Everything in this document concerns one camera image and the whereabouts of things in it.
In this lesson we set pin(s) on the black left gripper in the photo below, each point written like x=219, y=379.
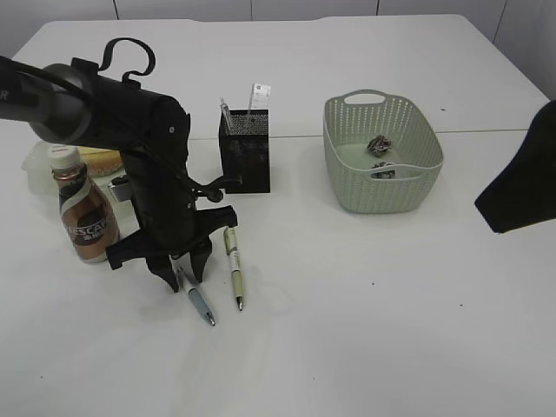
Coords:
x=164, y=198

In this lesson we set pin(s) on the blue white pen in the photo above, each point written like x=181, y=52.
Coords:
x=195, y=297

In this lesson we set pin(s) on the Nescafe coffee bottle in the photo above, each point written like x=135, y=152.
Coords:
x=85, y=212

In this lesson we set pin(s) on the brown bread roll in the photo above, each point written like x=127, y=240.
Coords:
x=100, y=162

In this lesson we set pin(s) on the white grey pen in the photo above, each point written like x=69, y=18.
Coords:
x=227, y=116

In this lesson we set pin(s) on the clear plastic ruler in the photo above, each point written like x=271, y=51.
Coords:
x=259, y=99

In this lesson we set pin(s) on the paper ball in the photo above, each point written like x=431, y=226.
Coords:
x=379, y=146
x=383, y=170

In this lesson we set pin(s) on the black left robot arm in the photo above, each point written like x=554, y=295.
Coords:
x=76, y=104

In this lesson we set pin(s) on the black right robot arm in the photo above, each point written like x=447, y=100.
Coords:
x=523, y=194

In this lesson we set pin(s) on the green cream pen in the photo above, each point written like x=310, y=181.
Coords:
x=231, y=246

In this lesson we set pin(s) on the black mesh pen holder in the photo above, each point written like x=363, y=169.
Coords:
x=244, y=151

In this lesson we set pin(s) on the pale green glass plate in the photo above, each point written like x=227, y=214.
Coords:
x=40, y=180

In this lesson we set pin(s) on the light green woven basket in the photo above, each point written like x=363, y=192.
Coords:
x=350, y=122

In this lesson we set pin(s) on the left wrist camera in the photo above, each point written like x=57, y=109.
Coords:
x=120, y=188

